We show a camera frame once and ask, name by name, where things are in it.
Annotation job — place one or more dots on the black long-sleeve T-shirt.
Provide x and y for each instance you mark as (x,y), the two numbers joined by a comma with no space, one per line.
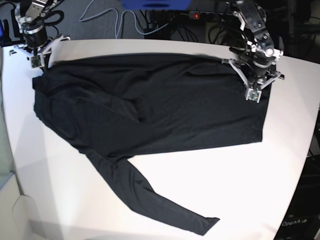
(112,108)

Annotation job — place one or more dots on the blue plastic box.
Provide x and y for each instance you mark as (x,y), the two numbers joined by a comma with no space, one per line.
(156,4)

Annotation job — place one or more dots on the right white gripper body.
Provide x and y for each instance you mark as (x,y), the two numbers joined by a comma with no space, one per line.
(35,55)

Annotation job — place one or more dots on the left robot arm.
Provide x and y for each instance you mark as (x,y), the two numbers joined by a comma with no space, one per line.
(257,40)

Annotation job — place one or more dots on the black OpenArm equipment case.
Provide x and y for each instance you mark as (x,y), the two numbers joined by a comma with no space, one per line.
(302,219)

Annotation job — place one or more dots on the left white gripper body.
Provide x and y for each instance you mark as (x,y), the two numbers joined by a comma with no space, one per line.
(256,74)

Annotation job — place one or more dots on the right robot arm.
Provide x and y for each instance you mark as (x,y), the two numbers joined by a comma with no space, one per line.
(37,22)

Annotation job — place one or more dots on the black power strip red switch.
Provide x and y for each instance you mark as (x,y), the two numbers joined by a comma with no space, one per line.
(208,16)

